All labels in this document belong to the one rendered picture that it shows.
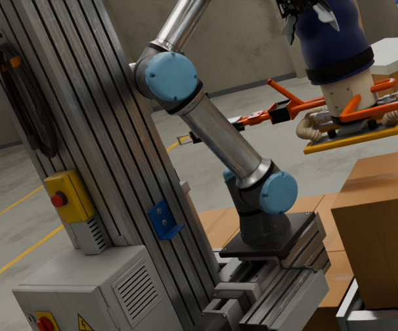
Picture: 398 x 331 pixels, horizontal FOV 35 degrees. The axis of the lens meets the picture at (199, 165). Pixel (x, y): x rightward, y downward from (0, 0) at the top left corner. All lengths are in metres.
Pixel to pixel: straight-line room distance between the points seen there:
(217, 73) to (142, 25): 1.50
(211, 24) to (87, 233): 8.04
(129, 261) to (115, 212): 0.14
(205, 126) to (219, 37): 8.02
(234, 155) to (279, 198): 0.16
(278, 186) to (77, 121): 0.54
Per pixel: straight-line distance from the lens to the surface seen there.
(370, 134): 2.11
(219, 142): 1.61
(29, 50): 1.61
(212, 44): 9.70
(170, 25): 1.71
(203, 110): 1.58
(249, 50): 9.39
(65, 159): 1.68
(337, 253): 2.74
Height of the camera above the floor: 1.79
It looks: 15 degrees down
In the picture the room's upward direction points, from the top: 22 degrees counter-clockwise
